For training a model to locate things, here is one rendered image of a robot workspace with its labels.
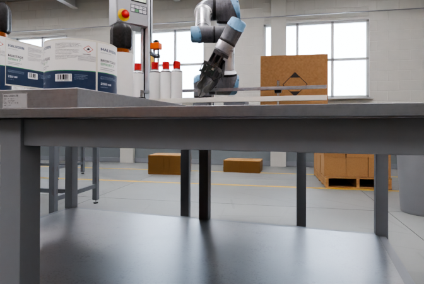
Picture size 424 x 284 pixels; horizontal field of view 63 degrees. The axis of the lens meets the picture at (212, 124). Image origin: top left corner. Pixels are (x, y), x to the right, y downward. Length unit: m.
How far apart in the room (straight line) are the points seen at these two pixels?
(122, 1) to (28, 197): 1.14
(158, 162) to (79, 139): 4.96
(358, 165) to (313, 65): 3.33
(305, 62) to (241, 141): 1.04
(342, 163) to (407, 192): 1.36
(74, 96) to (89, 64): 0.18
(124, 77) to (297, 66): 0.77
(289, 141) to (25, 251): 0.64
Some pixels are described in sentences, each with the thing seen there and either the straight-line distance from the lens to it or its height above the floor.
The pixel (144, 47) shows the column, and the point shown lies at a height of 1.19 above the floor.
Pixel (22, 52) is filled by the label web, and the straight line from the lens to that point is 1.29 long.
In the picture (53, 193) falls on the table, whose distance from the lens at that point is 3.17.
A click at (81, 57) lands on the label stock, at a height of 0.97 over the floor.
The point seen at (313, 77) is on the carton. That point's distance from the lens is 1.63.
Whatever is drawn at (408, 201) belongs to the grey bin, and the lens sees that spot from 3.66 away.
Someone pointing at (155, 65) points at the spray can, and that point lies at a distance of 1.60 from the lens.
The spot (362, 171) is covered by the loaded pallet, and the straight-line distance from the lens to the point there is 4.87.
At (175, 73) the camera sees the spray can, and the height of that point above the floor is 1.03.
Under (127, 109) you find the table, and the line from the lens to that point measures 0.68.
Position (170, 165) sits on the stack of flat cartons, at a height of 0.16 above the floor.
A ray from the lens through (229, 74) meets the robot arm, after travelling 1.97.
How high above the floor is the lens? 0.79
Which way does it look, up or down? level
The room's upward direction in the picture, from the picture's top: straight up
